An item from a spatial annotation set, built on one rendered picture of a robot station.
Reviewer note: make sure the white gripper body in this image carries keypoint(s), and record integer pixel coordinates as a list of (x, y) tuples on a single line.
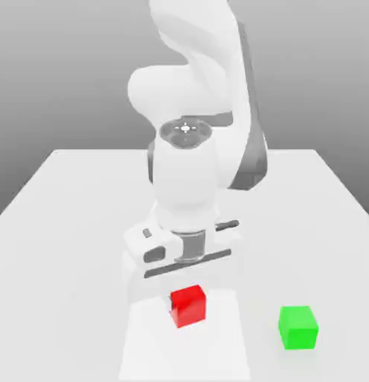
[(184, 277)]

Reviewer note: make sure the small red cube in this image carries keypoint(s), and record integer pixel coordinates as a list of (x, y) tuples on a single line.
[(190, 307)]

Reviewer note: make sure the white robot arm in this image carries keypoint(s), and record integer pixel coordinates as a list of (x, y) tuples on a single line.
[(184, 176)]

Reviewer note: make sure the small green cube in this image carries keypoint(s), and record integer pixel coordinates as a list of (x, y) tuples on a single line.
[(298, 328)]

